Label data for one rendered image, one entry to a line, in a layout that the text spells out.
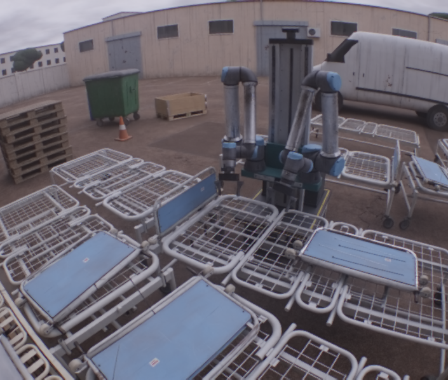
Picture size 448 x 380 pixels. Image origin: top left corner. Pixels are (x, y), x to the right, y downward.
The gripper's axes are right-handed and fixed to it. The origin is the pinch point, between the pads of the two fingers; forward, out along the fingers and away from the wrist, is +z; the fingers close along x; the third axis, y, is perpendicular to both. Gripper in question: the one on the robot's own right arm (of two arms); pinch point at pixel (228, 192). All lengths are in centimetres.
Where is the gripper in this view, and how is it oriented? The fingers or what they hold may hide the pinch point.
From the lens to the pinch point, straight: 193.5
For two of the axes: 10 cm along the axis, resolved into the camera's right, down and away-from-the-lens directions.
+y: 3.7, -0.4, 9.3
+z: -0.1, 10.0, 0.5
